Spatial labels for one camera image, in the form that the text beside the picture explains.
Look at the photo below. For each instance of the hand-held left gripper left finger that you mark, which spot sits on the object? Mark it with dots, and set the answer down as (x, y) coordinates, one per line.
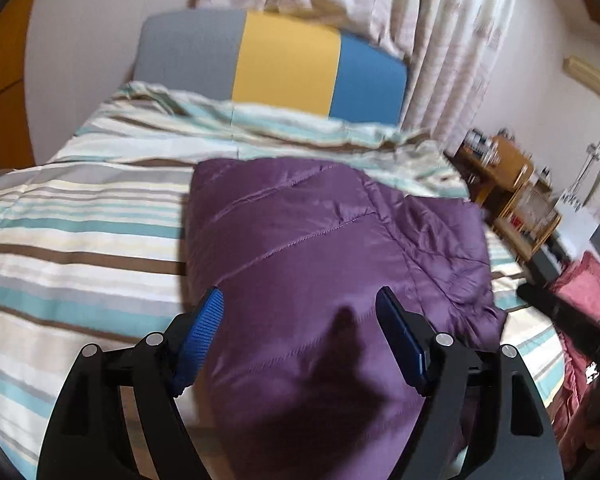
(202, 330)

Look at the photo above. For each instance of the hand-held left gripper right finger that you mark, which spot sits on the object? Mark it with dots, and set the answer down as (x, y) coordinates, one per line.
(400, 335)

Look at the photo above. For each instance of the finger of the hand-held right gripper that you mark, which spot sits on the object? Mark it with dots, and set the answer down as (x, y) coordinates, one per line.
(560, 307)

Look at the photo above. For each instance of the purple quilted jacket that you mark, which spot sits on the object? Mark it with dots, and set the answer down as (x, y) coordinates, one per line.
(305, 260)

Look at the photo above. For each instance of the red cloth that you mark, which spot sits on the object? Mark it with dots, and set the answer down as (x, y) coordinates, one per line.
(585, 285)

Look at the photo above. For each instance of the white box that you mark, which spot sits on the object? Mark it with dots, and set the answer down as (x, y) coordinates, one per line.
(577, 225)

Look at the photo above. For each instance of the wooden shelf unit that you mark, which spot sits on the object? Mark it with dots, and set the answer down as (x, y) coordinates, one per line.
(510, 175)

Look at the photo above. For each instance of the metal stand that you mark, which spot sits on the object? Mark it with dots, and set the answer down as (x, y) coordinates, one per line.
(591, 155)

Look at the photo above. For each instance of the striped bed cover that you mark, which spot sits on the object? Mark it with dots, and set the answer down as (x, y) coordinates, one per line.
(80, 230)

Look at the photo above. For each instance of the beige air conditioner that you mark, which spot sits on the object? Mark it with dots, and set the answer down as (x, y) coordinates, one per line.
(592, 77)

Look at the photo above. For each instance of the grey yellow blue headboard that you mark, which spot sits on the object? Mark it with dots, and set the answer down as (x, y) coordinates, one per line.
(280, 60)

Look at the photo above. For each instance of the wooden wardrobe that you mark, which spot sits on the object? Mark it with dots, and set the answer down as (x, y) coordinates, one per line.
(5, 85)

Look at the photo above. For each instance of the white patterned curtain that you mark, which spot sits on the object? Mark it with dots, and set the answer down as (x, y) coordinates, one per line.
(430, 20)

